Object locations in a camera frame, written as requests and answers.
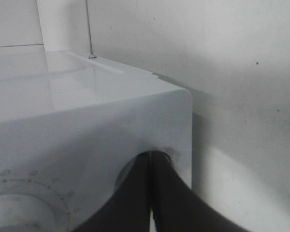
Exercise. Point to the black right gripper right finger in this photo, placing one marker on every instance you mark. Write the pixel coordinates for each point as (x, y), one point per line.
(176, 208)

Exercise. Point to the white microwave knob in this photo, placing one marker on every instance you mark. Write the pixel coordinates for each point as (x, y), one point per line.
(24, 213)

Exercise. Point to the white microwave oven body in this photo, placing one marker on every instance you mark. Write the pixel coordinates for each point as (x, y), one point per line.
(69, 124)

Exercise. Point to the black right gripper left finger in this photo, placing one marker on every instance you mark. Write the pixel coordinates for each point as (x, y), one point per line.
(121, 213)

